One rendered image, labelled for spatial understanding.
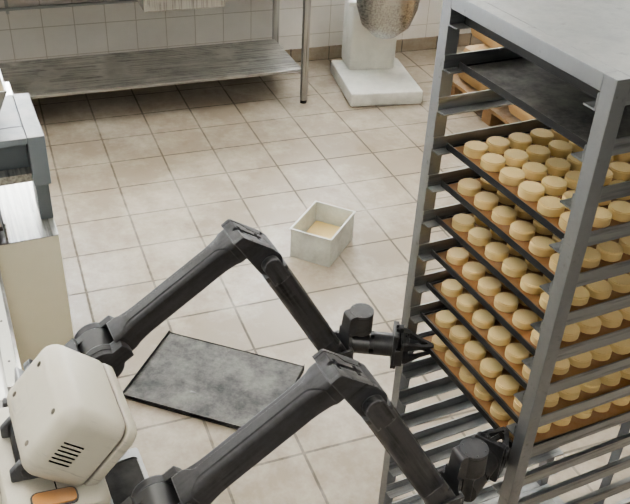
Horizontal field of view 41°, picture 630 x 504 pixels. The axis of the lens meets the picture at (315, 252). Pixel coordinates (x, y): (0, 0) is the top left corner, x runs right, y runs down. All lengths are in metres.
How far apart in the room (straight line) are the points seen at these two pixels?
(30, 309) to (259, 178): 2.15
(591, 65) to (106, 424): 0.96
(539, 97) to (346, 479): 1.77
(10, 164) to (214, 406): 1.20
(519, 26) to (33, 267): 1.78
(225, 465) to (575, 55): 0.86
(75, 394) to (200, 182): 3.32
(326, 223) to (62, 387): 2.89
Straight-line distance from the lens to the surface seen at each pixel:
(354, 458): 3.10
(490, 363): 1.92
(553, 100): 1.64
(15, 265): 2.77
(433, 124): 1.78
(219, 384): 3.33
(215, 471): 1.38
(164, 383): 3.36
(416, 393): 2.24
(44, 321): 2.91
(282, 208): 4.44
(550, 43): 1.47
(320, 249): 3.96
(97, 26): 5.90
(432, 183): 1.85
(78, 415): 1.42
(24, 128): 2.63
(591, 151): 1.42
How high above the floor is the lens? 2.29
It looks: 34 degrees down
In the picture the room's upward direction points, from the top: 3 degrees clockwise
